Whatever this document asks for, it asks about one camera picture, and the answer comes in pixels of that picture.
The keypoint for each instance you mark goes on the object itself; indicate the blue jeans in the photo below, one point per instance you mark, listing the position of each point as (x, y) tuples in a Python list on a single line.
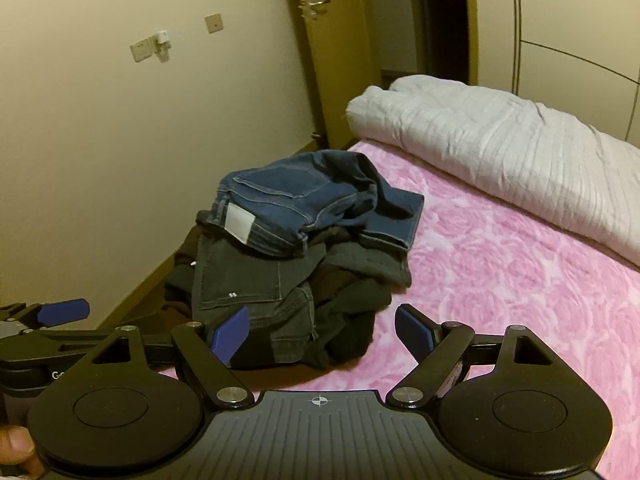
[(300, 185)]

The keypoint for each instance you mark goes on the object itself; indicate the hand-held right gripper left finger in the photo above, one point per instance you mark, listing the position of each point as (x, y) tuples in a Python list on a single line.
[(230, 336)]

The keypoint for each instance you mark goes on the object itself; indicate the cream wardrobe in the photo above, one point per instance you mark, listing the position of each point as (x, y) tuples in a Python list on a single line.
[(575, 20)]

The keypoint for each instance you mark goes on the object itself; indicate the grey jeans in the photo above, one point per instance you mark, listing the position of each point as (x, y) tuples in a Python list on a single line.
[(240, 280)]

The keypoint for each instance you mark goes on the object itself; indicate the brown garment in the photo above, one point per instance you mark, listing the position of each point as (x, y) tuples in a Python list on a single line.
[(335, 280)]

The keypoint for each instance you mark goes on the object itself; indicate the white ribbed quilt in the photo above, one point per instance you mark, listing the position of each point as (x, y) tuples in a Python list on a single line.
[(500, 150)]

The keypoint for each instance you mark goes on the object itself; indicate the black garment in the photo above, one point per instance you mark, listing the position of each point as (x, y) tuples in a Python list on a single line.
[(350, 325)]

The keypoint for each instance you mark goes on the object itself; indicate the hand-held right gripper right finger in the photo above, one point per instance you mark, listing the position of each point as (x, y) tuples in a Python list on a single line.
[(412, 332)]

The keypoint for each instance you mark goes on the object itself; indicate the person's left hand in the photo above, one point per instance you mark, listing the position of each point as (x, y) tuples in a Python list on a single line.
[(15, 442)]

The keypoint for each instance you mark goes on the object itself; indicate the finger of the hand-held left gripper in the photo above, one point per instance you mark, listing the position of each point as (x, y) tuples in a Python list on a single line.
[(62, 311), (35, 345)]

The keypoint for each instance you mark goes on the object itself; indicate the dark grey garment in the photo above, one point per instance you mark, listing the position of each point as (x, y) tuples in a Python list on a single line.
[(375, 260)]

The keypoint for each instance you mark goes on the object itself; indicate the wooden door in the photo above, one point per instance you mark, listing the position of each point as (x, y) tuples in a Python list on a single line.
[(335, 60)]

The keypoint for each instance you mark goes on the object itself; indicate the pink rose blanket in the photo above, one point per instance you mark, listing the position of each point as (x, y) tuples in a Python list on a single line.
[(500, 290)]

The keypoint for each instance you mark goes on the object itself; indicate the white plug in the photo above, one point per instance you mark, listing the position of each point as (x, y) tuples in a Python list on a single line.
[(163, 42)]

